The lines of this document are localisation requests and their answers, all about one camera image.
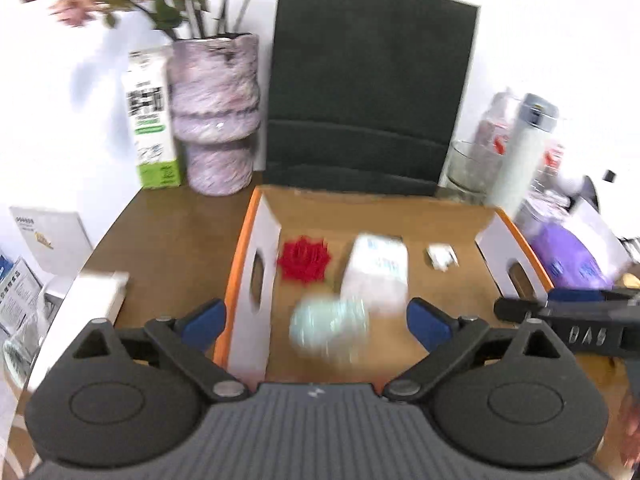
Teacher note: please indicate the red cardboard box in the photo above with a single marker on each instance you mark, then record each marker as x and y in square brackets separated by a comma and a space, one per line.
[494, 260]

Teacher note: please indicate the black paper bag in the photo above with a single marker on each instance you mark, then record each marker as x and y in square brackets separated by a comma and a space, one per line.
[364, 94]

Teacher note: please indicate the water bottle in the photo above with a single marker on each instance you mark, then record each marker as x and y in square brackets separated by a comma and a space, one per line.
[544, 180]
[494, 129]

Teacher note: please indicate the purple tissue pack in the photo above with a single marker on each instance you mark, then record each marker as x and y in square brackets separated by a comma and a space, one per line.
[575, 247]

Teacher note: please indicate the red fabric rose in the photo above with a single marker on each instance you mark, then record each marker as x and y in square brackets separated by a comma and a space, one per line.
[304, 260]

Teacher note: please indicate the purple marbled vase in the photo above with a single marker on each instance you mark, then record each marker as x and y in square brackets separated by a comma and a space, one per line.
[214, 107]

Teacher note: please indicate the person right hand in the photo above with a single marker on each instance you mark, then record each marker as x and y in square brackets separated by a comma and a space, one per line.
[629, 418]

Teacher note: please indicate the white booklet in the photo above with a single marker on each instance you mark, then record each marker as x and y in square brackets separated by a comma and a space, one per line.
[57, 240]

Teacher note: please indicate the white power bank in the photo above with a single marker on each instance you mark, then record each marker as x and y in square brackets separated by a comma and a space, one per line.
[92, 295]

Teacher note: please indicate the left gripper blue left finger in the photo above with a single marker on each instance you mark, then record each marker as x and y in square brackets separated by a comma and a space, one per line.
[201, 327]

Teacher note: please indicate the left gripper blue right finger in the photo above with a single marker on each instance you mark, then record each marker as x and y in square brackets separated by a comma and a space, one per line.
[428, 324]

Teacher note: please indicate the blue white box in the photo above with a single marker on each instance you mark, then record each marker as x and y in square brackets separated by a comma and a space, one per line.
[19, 293]

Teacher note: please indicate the milk carton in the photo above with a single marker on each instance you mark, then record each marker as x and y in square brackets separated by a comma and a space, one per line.
[149, 121]

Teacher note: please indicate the white thermos bottle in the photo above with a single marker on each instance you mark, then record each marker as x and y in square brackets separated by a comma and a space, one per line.
[529, 139]

